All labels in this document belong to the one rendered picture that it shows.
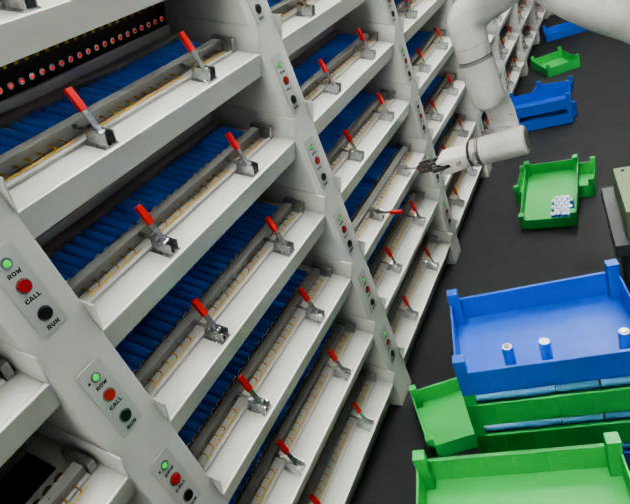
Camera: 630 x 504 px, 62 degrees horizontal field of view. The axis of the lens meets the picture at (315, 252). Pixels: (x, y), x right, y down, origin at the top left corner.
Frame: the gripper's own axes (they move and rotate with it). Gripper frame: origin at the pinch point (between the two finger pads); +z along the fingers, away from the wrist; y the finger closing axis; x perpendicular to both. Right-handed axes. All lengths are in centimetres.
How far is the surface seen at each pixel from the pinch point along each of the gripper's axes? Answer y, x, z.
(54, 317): -119, 42, -1
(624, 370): -81, -8, -54
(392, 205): -18.8, -1.6, 5.9
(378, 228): -31.3, -1.5, 6.0
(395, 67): 16.0, 29.1, 3.2
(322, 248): -54, 8, 9
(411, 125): 16.0, 9.2, 6.0
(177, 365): -105, 20, 7
